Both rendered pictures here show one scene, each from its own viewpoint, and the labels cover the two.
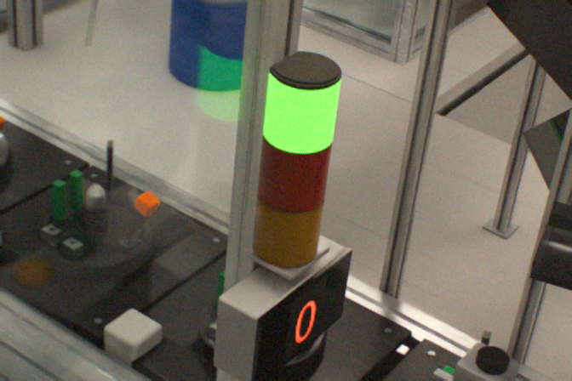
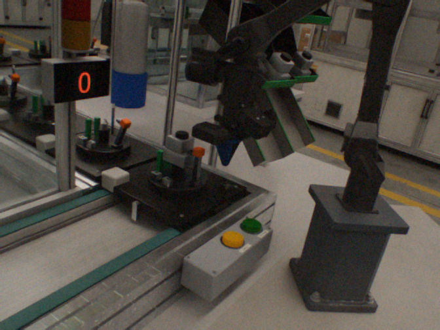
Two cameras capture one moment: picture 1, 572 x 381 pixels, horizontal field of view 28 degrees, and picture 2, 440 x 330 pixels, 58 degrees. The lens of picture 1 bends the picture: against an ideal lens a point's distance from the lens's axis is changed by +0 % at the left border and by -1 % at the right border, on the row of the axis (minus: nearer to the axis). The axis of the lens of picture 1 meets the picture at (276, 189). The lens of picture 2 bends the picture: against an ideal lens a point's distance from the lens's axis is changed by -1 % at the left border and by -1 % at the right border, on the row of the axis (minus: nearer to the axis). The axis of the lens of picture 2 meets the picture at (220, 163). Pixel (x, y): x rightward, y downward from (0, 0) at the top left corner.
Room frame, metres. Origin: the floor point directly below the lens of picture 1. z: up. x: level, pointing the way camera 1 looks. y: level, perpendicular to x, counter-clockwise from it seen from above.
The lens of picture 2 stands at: (-0.03, -0.28, 1.39)
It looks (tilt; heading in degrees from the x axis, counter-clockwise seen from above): 23 degrees down; 359
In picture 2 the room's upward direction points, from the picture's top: 9 degrees clockwise
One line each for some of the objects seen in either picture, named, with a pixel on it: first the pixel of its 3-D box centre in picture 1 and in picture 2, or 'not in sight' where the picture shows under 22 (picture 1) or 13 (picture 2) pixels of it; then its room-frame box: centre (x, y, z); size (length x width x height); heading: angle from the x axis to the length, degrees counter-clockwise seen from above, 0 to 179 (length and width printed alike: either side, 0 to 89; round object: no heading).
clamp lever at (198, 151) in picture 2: not in sight; (194, 163); (0.78, -0.25, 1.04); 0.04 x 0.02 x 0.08; 57
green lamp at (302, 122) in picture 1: (301, 105); not in sight; (0.71, -0.01, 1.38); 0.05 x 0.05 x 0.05
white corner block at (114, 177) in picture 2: not in sight; (115, 179); (0.77, -0.08, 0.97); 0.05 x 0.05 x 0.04; 57
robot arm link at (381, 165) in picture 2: not in sight; (367, 161); (0.65, -0.57, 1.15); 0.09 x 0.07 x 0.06; 161
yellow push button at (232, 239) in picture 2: not in sight; (232, 240); (0.61, -0.35, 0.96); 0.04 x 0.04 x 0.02
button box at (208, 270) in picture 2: not in sight; (230, 254); (0.61, -0.35, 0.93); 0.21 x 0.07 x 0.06; 147
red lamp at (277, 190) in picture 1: (294, 165); (76, 4); (0.71, -0.01, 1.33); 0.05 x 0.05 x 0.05
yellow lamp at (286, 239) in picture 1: (288, 221); (75, 33); (0.71, -0.01, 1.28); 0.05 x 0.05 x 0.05
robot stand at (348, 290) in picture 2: not in sight; (342, 247); (0.65, -0.57, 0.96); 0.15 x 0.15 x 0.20; 8
